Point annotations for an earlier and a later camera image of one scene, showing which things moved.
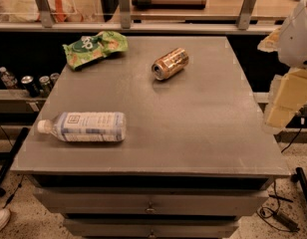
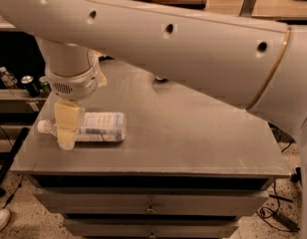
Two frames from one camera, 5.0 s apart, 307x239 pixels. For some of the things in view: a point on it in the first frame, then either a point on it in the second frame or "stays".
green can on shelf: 44,86 stays
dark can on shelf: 33,90 stays
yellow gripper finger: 271,43 → 102,80
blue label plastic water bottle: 86,126 stays
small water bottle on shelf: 8,79 stays
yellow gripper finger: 293,93 → 69,116
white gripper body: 297,44 → 73,87
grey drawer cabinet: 197,154 stays
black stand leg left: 5,166 stays
